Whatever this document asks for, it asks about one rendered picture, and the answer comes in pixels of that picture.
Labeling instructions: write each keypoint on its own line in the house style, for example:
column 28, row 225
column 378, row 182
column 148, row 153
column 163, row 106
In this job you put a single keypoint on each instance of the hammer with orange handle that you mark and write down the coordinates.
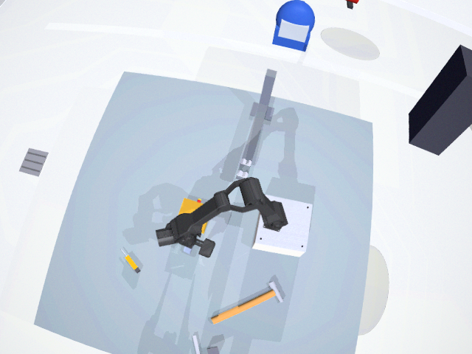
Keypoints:
column 249, row 304

